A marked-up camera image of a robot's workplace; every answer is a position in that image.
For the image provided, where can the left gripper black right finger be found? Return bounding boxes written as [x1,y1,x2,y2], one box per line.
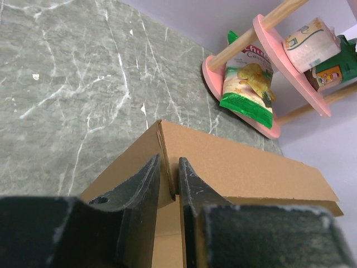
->
[178,157,354,267]

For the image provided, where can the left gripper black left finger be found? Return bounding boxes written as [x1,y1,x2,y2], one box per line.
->
[1,154,161,267]

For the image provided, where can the brown cardboard box sheet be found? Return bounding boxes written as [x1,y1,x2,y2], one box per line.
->
[81,120,343,267]

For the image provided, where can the green chips bag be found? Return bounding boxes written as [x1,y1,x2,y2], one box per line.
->
[220,45,275,129]

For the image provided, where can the pink three-tier shelf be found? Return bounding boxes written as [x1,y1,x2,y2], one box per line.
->
[201,0,357,140]

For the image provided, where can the green orange package middle shelf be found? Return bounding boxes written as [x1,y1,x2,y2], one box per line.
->
[304,35,356,92]

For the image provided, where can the white cup middle shelf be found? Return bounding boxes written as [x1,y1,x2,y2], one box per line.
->
[282,17,341,73]

